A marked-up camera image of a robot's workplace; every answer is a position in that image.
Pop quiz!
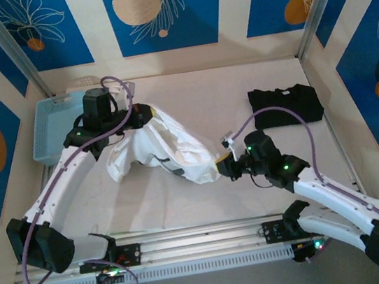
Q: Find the thin black cable loop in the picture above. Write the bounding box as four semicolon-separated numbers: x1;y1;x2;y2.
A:
249;169;273;190

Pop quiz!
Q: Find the aluminium frame post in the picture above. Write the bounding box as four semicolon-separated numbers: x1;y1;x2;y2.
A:
289;0;358;62
0;0;53;106

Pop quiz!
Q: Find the white perforated bracket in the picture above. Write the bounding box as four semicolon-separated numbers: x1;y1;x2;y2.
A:
76;73;106;87

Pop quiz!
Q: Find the black controller board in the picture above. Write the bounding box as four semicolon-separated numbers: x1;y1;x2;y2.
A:
94;267;126;284
290;237;334;265

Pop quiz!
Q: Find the white slotted cable duct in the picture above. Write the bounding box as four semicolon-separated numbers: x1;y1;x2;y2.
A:
29;244;296;284

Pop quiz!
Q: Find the light blue plastic basket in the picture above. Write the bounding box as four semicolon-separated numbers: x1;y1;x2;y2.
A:
24;88;99;168

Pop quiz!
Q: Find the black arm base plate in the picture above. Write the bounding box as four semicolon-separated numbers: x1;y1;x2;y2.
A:
76;241;145;275
261;214;317;246

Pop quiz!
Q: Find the white t-shirt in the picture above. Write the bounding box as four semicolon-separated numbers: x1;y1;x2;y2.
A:
97;92;228;199

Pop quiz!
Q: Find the folded black t-shirt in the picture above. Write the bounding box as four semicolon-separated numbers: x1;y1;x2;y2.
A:
247;80;327;132

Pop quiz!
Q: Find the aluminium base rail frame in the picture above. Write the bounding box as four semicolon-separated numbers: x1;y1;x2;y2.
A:
8;194;379;284

